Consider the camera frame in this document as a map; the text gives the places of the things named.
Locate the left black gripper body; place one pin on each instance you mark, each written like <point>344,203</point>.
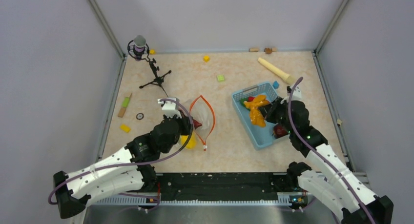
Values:
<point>183,130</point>

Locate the light blue plastic basket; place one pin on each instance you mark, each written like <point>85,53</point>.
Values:
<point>260,137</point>

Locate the blue toy block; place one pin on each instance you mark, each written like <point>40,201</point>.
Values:
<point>275,85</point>

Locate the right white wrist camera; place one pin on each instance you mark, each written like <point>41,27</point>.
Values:
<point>293,94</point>

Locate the clear orange-zip bag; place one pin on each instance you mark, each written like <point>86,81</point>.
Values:
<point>201,110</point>

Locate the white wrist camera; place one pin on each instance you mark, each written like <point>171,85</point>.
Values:
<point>293,94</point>
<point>169,107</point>

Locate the microphone on black tripod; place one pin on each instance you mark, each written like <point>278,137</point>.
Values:
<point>139,50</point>

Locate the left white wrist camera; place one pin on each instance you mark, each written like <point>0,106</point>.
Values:
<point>169,107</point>

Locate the dark brown toy mushroom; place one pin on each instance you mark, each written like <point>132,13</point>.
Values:
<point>196,124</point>

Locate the yellow toy lemon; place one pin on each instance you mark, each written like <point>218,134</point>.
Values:
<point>191,141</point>

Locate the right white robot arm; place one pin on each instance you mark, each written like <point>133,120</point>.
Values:
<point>338,189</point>

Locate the green toy cucumber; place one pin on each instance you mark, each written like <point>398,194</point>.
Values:
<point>243,102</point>

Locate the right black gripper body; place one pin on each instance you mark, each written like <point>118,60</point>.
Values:
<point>281,103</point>

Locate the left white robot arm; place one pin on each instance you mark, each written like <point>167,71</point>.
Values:
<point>128,169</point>

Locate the green wooden knife toy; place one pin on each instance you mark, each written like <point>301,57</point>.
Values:
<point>124,104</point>

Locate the yellow block left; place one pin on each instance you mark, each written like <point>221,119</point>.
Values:
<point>125,128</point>

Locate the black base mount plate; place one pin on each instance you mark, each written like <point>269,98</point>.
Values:
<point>222,186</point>

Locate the cream wooden rolling pin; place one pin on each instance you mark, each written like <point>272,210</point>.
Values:
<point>286,77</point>

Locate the green toy block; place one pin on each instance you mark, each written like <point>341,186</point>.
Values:
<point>220,78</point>

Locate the dark red toy apple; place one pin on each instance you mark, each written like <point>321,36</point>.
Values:
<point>279,131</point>

